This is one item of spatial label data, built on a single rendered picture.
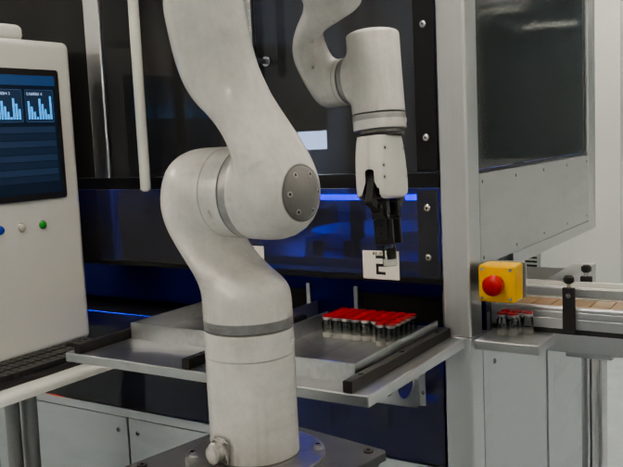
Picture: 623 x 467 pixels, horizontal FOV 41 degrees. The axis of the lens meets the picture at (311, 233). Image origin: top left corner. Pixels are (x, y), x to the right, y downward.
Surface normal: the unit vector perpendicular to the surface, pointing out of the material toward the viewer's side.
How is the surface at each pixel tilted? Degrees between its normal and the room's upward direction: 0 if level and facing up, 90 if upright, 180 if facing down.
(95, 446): 90
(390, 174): 89
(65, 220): 90
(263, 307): 86
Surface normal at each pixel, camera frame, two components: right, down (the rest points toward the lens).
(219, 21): 0.36, 0.19
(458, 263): -0.53, 0.12
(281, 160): 0.55, -0.35
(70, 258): 0.84, 0.03
